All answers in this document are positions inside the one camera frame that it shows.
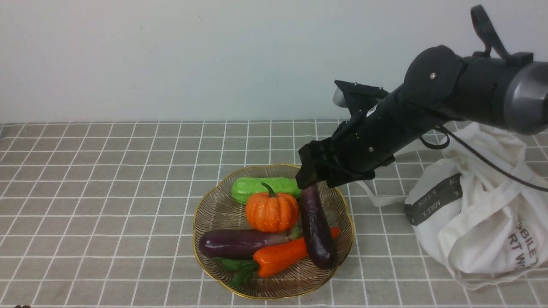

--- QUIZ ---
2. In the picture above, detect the orange carrot with leaves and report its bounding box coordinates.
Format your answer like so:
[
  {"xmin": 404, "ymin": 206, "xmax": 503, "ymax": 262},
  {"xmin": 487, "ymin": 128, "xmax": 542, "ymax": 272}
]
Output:
[{"xmin": 213, "ymin": 227, "xmax": 341, "ymax": 288}]

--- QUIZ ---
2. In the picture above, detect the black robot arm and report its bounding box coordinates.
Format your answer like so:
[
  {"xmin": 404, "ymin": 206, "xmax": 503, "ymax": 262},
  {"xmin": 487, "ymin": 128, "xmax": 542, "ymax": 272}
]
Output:
[{"xmin": 295, "ymin": 45, "xmax": 547, "ymax": 189}]

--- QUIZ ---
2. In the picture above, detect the green gourd vegetable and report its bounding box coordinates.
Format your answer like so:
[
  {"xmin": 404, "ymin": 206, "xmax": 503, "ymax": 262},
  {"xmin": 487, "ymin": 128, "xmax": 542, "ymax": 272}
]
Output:
[{"xmin": 231, "ymin": 177, "xmax": 301, "ymax": 204}]

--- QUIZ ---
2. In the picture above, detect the orange pumpkin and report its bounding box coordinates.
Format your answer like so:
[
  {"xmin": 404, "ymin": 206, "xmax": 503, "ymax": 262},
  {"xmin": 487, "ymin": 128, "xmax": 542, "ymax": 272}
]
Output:
[{"xmin": 245, "ymin": 183, "xmax": 300, "ymax": 233}]

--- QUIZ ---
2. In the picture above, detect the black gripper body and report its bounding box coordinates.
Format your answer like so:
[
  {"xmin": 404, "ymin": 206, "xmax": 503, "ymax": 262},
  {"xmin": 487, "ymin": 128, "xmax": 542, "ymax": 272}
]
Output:
[{"xmin": 295, "ymin": 88, "xmax": 433, "ymax": 189}]

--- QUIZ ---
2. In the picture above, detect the purple eggplant in bowl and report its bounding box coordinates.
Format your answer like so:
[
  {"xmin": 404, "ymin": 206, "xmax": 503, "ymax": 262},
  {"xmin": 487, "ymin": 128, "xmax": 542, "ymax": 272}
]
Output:
[{"xmin": 198, "ymin": 226, "xmax": 302, "ymax": 260}]

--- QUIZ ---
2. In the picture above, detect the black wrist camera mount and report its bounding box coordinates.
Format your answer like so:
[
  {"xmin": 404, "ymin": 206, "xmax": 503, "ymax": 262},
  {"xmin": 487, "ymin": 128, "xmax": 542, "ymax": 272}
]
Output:
[{"xmin": 333, "ymin": 80, "xmax": 389, "ymax": 117}]

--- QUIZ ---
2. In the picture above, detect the grey checked tablecloth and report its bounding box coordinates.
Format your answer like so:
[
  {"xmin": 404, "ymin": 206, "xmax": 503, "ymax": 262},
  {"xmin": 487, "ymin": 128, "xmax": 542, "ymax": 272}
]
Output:
[{"xmin": 0, "ymin": 119, "xmax": 547, "ymax": 308}]

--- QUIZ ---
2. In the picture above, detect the white cloth tote bag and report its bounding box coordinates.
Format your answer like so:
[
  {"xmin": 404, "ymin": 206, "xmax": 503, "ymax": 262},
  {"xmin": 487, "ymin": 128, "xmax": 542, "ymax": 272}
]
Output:
[{"xmin": 360, "ymin": 123, "xmax": 548, "ymax": 289}]

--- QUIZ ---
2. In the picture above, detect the dark purple eggplant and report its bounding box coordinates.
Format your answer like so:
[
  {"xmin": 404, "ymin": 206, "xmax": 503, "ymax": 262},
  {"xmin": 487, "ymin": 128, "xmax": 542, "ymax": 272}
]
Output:
[{"xmin": 299, "ymin": 185, "xmax": 337, "ymax": 270}]

